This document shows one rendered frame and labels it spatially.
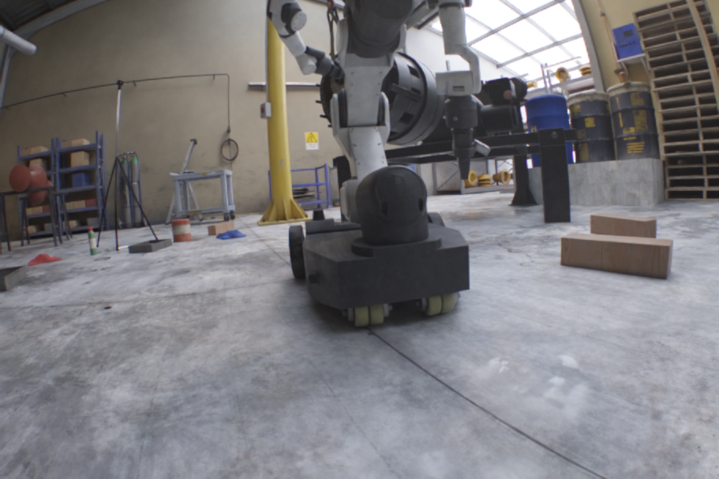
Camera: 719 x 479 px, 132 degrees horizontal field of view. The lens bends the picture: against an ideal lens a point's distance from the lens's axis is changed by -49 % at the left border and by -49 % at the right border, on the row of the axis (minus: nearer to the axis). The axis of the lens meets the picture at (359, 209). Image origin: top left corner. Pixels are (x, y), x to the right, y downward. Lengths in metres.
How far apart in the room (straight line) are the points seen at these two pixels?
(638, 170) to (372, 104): 2.79
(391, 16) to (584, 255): 0.91
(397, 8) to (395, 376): 0.70
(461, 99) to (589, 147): 3.36
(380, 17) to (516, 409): 0.72
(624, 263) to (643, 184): 2.31
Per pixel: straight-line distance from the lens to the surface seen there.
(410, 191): 0.64
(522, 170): 3.79
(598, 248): 1.10
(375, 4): 0.69
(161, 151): 7.57
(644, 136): 3.95
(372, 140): 1.03
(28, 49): 1.27
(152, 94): 7.98
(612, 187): 3.45
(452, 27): 0.86
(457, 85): 0.85
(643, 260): 1.07
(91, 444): 0.54
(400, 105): 1.54
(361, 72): 0.96
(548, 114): 3.97
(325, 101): 1.70
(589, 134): 4.13
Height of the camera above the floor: 0.31
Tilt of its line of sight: 3 degrees down
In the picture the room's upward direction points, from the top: 5 degrees counter-clockwise
